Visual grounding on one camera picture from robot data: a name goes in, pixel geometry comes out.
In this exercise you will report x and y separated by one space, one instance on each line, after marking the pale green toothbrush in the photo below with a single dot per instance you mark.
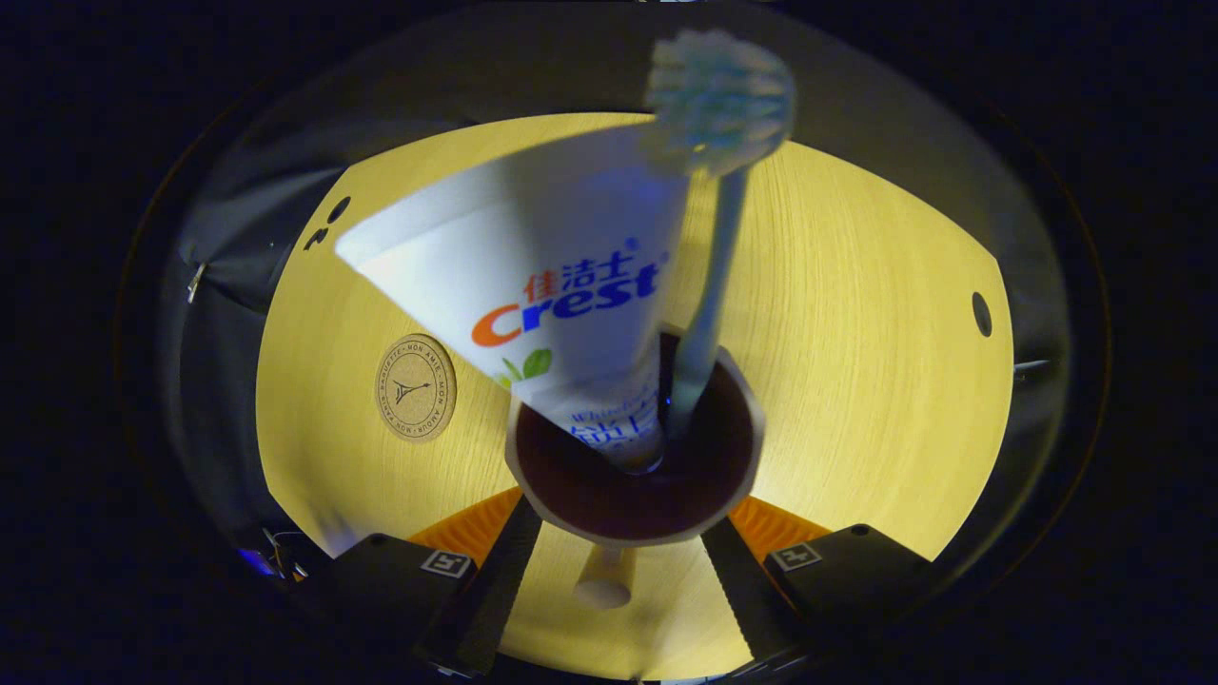
718 105

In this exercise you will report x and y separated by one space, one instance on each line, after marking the round cork coaster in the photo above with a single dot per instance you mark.
416 388

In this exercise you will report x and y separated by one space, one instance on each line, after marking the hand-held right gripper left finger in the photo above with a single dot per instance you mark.
495 590

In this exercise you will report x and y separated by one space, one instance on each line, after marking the silver cloth clip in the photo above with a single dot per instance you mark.
196 283

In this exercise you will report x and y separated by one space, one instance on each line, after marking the dark cloth clip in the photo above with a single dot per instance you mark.
1032 365

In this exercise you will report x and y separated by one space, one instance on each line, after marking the white toothpaste tube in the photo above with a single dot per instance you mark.
552 247

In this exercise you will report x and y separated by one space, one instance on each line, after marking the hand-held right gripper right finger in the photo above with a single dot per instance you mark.
752 599

